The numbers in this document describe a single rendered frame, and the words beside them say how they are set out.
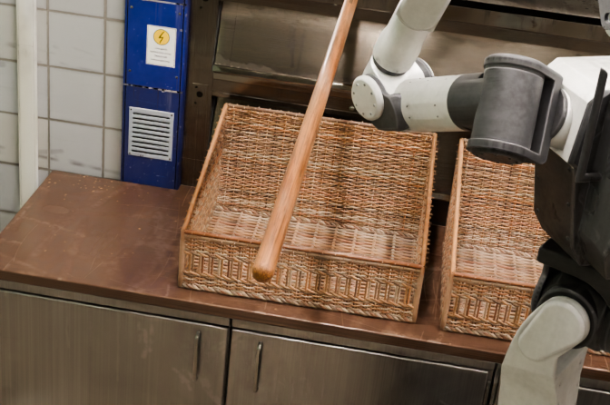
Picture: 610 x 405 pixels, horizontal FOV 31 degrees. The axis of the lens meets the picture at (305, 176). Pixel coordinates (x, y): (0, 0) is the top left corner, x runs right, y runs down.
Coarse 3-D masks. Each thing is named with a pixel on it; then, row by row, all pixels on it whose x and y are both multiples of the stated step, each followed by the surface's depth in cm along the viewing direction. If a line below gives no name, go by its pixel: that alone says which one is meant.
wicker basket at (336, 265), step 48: (240, 144) 283; (288, 144) 282; (336, 144) 281; (384, 144) 280; (432, 144) 275; (240, 192) 286; (336, 192) 284; (384, 192) 282; (192, 240) 260; (240, 240) 245; (288, 240) 275; (336, 240) 279; (384, 240) 280; (192, 288) 252; (240, 288) 250; (288, 288) 249; (336, 288) 248; (384, 288) 259
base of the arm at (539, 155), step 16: (496, 64) 163; (512, 64) 162; (528, 64) 161; (544, 64) 163; (544, 80) 165; (560, 80) 167; (544, 96) 166; (544, 112) 165; (544, 128) 165; (480, 144) 161; (496, 144) 160; (512, 144) 160; (544, 144) 165; (496, 160) 166; (512, 160) 163; (528, 160) 163; (544, 160) 165
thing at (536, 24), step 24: (312, 0) 271; (336, 0) 270; (360, 0) 269; (384, 0) 268; (456, 0) 270; (480, 24) 267; (504, 24) 266; (528, 24) 266; (552, 24) 265; (576, 24) 264; (600, 24) 264
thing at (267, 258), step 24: (336, 24) 240; (336, 48) 223; (312, 96) 200; (312, 120) 190; (312, 144) 183; (288, 168) 173; (288, 192) 165; (288, 216) 160; (264, 240) 152; (264, 264) 146
